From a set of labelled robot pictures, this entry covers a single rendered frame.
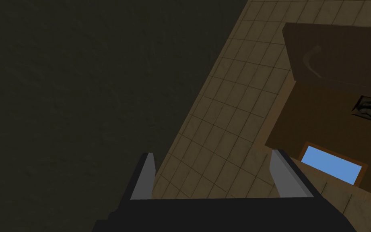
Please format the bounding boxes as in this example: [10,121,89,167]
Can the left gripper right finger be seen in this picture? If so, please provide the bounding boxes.
[269,149,315,199]

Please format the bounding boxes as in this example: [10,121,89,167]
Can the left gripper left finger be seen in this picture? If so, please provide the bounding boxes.
[129,152,157,201]

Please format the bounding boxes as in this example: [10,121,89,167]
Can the dark brown door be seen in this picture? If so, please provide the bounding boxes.
[282,22,371,92]

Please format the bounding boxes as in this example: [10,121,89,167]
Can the blue window with brown frame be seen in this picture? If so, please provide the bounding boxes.
[300,141,369,187]

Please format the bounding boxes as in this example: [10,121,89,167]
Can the curved grey door handle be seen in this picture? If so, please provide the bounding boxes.
[302,45,323,79]

